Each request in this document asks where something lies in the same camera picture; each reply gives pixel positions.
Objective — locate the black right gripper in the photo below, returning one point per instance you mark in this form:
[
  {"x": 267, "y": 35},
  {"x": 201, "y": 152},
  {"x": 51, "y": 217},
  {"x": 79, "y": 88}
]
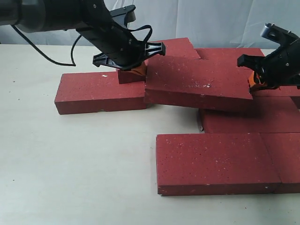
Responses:
[{"x": 279, "y": 68}]

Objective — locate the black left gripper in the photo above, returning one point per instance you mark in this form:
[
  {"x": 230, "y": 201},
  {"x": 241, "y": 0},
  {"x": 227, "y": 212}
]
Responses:
[{"x": 119, "y": 47}]

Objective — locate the red brick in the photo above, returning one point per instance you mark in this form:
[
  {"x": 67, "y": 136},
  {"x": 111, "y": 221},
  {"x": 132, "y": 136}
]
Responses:
[
  {"x": 284, "y": 150},
  {"x": 283, "y": 91},
  {"x": 96, "y": 92},
  {"x": 214, "y": 164},
  {"x": 178, "y": 47},
  {"x": 227, "y": 56},
  {"x": 267, "y": 115}
]

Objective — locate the red brick raised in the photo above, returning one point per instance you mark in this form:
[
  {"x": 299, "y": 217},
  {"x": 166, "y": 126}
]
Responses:
[{"x": 196, "y": 83}]

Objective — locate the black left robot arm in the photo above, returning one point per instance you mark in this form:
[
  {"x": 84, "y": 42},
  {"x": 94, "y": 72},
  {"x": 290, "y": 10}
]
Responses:
[{"x": 32, "y": 16}]

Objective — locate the white backdrop cloth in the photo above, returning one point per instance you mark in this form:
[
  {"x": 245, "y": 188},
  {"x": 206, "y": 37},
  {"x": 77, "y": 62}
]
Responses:
[{"x": 213, "y": 23}]

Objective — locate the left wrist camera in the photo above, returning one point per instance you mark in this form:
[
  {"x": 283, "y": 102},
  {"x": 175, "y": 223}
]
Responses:
[{"x": 124, "y": 15}]

